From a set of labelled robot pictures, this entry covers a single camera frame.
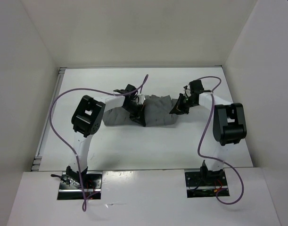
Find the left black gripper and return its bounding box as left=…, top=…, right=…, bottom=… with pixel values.
left=122, top=101, right=145, bottom=126

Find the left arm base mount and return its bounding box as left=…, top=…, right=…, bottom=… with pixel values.
left=50, top=172, right=102, bottom=200

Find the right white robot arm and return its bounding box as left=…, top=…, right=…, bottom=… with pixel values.
left=170, top=79, right=247, bottom=185

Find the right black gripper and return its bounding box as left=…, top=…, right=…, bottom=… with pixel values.
left=170, top=93, right=197, bottom=115

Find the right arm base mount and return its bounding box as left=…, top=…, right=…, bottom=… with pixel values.
left=184, top=166, right=230, bottom=198

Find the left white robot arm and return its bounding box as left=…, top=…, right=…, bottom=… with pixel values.
left=66, top=84, right=146, bottom=188

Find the aluminium table edge rail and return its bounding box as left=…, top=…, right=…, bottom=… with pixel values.
left=30, top=67, right=66, bottom=172

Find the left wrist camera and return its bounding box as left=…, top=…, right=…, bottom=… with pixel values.
left=134, top=95, right=145, bottom=105

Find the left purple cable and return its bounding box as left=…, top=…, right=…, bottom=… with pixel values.
left=49, top=74, right=149, bottom=212

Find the grey pleated skirt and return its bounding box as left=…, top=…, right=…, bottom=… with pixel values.
left=103, top=95, right=178, bottom=127

